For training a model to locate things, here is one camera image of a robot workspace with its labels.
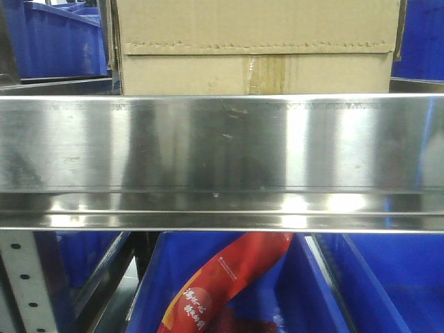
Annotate stainless steel shelf beam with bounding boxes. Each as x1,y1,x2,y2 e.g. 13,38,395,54
1,94,443,234

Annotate blue bin lower left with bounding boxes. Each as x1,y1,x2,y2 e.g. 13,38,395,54
55,231,119,288

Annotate blue bin upper right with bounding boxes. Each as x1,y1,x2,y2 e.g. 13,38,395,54
392,1,443,81

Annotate blue bin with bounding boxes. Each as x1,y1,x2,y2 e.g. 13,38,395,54
316,234,443,332
392,1,443,81
126,232,349,332
1,1,108,78
55,231,119,288

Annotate blue bin lower right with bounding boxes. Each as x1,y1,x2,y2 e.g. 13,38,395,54
316,234,443,332

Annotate white perforated shelf upright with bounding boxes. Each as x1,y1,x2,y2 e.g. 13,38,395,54
1,230,58,332

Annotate blue bin lower middle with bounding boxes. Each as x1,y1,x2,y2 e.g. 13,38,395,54
126,232,349,332

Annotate red snack bag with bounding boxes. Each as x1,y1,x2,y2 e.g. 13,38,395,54
157,232,293,332

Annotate plain brown cardboard box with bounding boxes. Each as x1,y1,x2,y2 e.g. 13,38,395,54
107,1,407,95

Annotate blue bin upper left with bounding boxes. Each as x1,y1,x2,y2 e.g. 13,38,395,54
1,1,108,78

